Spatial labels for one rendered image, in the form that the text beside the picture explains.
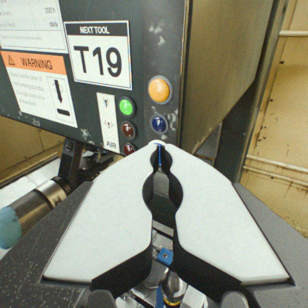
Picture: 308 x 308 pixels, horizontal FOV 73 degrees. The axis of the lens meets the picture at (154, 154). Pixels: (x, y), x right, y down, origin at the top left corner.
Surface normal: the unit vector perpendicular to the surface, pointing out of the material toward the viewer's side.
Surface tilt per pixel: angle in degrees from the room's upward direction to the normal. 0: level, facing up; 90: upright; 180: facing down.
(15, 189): 24
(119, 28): 90
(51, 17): 90
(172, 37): 90
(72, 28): 90
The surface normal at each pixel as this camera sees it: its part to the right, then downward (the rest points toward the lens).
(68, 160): -0.48, -0.03
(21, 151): 0.86, 0.26
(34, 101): -0.51, 0.44
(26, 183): 0.35, -0.67
